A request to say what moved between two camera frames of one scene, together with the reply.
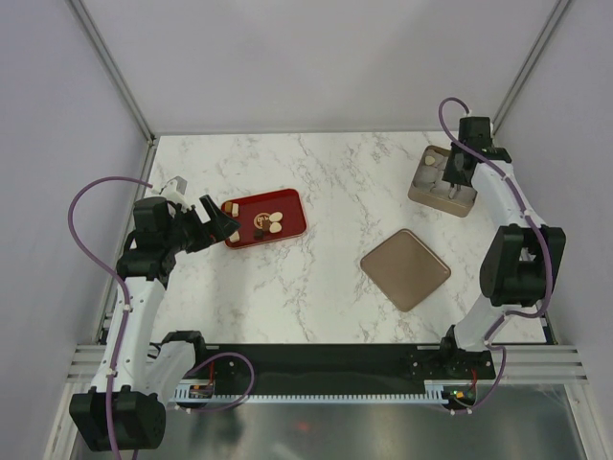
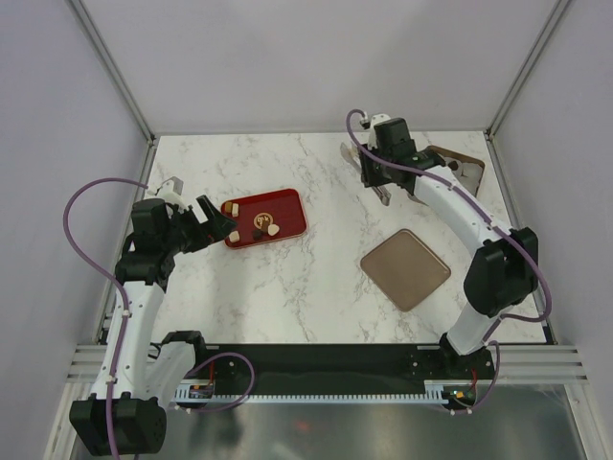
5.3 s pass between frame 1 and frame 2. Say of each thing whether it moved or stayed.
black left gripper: stayed
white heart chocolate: stayed
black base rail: stayed
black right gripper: moved
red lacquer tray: stayed
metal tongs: moved
